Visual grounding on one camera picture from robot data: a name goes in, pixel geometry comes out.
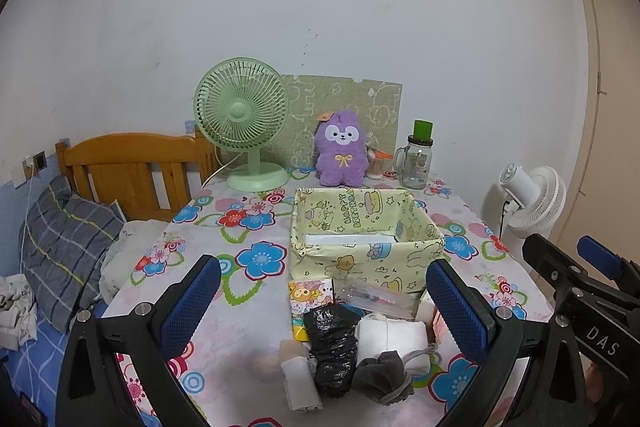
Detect pink tissue pack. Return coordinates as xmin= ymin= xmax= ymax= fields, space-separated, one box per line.
xmin=416 ymin=291 xmax=449 ymax=343

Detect clear plastic pen bag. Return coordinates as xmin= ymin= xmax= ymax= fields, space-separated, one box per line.
xmin=334 ymin=281 xmax=418 ymax=321

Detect dark grey drawstring pouch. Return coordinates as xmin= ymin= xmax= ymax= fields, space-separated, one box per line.
xmin=352 ymin=351 xmax=413 ymax=407

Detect white cloth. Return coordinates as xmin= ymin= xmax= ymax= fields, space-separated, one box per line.
xmin=355 ymin=313 xmax=432 ymax=375

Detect black plastic bag roll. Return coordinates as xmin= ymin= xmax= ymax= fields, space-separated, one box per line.
xmin=303 ymin=303 xmax=360 ymax=399

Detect cartoon tissue pack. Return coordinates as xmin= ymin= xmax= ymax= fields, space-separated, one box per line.
xmin=288 ymin=279 xmax=334 ymax=343

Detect small white packet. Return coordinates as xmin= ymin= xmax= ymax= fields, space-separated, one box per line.
xmin=281 ymin=357 xmax=323 ymax=413

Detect beige door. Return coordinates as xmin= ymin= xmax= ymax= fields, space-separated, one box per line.
xmin=552 ymin=0 xmax=639 ymax=261

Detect white standing fan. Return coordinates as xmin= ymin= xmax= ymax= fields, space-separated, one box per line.
xmin=499 ymin=162 xmax=566 ymax=265

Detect white crumpled clothes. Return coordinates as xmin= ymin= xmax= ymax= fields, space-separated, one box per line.
xmin=0 ymin=274 xmax=37 ymax=351

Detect yellow cartoon fabric storage box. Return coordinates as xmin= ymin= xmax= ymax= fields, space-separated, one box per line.
xmin=288 ymin=187 xmax=448 ymax=294

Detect grey plaid pillow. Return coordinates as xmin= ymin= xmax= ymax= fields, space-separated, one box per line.
xmin=20 ymin=176 xmax=124 ymax=334

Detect glass mason jar mug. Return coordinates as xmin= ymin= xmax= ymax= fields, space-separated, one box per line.
xmin=394 ymin=134 xmax=433 ymax=190

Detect green cup on jar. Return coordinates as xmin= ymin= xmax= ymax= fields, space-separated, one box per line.
xmin=412 ymin=120 xmax=433 ymax=142

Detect purple plush toy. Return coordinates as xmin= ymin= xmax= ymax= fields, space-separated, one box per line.
xmin=314 ymin=109 xmax=369 ymax=187

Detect green desk fan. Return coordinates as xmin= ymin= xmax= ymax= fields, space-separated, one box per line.
xmin=193 ymin=57 xmax=290 ymax=192

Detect white fan cable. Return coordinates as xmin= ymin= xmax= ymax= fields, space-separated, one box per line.
xmin=200 ymin=150 xmax=252 ymax=191

